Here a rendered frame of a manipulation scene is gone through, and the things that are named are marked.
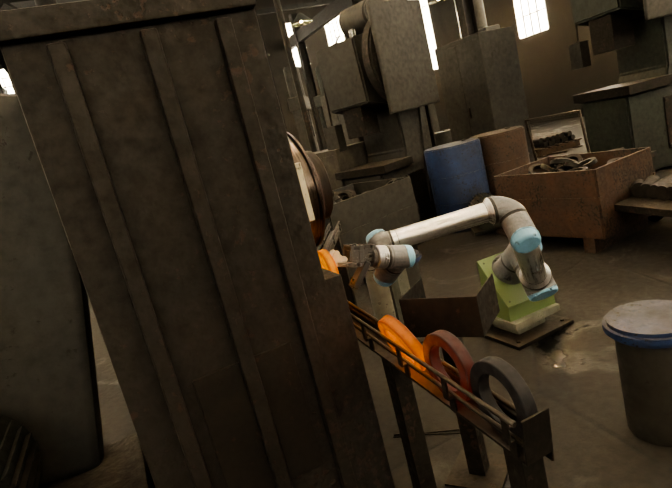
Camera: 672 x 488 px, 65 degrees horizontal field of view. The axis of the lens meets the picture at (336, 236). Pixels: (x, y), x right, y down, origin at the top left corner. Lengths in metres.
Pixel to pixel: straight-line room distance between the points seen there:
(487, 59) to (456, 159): 1.82
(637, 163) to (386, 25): 2.66
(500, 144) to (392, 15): 1.69
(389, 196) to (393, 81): 1.34
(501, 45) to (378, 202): 3.15
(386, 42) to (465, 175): 1.53
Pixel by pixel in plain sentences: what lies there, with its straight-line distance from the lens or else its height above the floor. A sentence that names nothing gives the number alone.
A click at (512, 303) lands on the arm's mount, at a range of 2.96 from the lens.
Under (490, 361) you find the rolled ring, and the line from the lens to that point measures 1.23.
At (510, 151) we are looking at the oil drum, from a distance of 5.73.
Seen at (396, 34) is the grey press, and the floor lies 2.08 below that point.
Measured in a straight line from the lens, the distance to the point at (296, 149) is 1.93.
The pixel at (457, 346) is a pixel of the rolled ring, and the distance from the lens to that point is 1.32.
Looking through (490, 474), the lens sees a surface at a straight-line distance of 2.14.
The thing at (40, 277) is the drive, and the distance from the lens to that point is 2.27.
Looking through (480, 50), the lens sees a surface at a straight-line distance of 6.82.
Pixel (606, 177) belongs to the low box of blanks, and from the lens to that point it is 4.18.
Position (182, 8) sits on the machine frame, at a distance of 1.55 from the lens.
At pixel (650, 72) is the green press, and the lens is 7.19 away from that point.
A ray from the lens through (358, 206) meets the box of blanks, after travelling 4.44.
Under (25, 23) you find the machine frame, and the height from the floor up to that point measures 1.72.
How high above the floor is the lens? 1.31
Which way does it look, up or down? 11 degrees down
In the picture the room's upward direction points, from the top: 14 degrees counter-clockwise
